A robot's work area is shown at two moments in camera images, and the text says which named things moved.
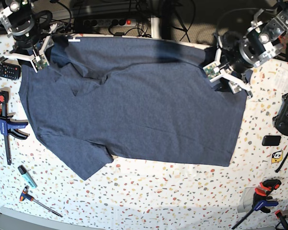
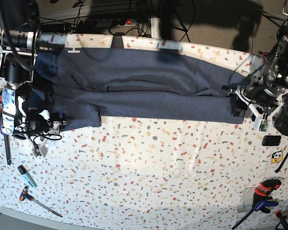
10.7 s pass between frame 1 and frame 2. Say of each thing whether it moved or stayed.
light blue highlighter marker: stayed
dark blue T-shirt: moved
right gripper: moved
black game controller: stayed
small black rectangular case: stayed
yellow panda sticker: stayed
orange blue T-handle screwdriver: stayed
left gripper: moved
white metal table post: stayed
